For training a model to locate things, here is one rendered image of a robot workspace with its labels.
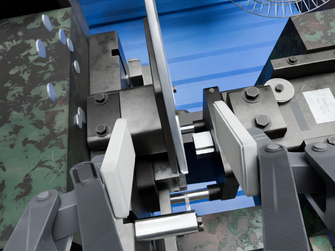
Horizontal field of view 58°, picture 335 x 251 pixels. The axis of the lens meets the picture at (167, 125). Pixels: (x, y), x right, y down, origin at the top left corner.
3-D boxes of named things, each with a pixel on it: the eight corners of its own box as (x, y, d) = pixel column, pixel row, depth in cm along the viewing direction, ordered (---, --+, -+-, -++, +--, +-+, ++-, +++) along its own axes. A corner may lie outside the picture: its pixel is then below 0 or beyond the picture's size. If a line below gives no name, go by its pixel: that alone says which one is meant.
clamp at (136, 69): (133, 116, 65) (180, 107, 65) (127, 59, 74) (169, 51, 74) (138, 129, 71) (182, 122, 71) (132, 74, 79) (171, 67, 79)
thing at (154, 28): (123, -113, 33) (130, -115, 33) (160, 45, 60) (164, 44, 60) (166, 132, 22) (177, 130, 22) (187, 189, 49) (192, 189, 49)
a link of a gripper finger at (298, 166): (270, 174, 13) (341, 162, 13) (238, 129, 17) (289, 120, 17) (271, 203, 13) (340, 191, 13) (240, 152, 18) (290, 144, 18)
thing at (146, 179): (137, 191, 52) (155, 188, 52) (128, 98, 62) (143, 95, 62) (150, 214, 66) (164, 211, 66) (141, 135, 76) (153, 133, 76)
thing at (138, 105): (52, 113, 34) (169, 93, 34) (57, 29, 41) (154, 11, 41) (109, 185, 56) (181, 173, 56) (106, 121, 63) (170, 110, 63)
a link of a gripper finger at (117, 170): (128, 218, 15) (114, 221, 15) (135, 155, 22) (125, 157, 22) (114, 166, 14) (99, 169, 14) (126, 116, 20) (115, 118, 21)
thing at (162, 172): (155, 180, 56) (179, 176, 56) (146, 112, 63) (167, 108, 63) (160, 194, 63) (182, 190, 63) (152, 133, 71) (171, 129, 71)
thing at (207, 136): (196, 152, 60) (215, 149, 60) (192, 132, 63) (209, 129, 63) (196, 159, 63) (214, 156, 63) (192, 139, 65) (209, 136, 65)
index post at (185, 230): (135, 240, 42) (203, 228, 42) (133, 218, 43) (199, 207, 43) (138, 243, 44) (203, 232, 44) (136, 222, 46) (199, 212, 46)
